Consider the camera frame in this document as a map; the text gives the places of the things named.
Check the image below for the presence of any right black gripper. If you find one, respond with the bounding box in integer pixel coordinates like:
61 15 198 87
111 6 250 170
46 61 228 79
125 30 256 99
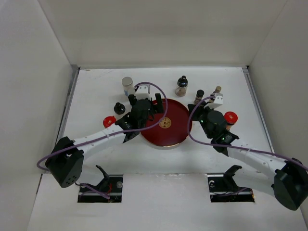
188 101 215 139

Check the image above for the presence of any small black-cap spice jar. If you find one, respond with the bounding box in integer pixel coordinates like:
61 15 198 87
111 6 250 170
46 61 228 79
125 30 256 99
194 90 204 105

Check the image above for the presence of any silver-lid jar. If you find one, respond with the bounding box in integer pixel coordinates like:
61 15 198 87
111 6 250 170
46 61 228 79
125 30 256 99
122 77 135 97

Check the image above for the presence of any black-cap white bottle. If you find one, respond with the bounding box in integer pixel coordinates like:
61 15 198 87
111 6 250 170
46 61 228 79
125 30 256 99
114 102 126 115

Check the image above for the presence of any yellow-label sesame oil bottle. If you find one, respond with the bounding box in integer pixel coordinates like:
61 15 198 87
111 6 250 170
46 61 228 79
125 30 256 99
211 86 222 98

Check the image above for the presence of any black-cap grinder bottle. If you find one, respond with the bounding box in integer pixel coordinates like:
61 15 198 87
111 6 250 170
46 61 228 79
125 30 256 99
175 76 188 97

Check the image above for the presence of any red-lid chili sauce jar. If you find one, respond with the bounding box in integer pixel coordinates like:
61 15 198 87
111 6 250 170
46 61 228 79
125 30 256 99
103 116 116 128

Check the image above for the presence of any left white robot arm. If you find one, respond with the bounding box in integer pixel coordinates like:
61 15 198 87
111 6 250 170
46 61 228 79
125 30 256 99
45 93 168 192

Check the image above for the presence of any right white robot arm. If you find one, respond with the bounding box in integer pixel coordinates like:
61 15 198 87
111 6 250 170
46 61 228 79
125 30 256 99
188 103 308 211

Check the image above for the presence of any round red lacquer tray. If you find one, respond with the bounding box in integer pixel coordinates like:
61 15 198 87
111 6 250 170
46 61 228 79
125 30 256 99
141 99 192 147

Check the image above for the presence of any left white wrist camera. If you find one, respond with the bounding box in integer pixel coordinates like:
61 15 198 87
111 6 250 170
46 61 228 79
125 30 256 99
135 84 150 100

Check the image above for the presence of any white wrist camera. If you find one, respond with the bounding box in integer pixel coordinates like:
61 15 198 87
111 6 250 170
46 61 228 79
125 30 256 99
135 84 150 100
207 93 223 109

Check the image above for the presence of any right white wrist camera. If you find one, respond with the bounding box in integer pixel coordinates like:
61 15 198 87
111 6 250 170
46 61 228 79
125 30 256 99
207 93 223 109

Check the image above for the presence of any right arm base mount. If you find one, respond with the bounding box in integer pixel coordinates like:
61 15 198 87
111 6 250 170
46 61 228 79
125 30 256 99
207 165 255 203

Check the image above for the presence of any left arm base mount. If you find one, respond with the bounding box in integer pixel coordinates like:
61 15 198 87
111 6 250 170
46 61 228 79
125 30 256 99
75 165 124 203

